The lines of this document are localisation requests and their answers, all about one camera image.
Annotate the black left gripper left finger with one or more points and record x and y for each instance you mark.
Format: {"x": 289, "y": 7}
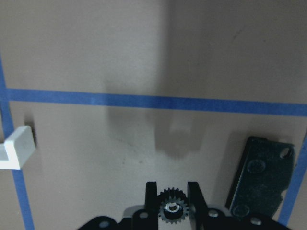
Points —
{"x": 146, "y": 218}

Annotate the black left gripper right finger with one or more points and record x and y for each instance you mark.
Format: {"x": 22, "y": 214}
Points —
{"x": 201, "y": 215}

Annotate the black metal plate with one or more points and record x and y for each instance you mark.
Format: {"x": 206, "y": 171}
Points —
{"x": 264, "y": 172}

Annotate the white curved plastic bracket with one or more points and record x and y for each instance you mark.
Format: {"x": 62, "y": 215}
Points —
{"x": 17, "y": 148}

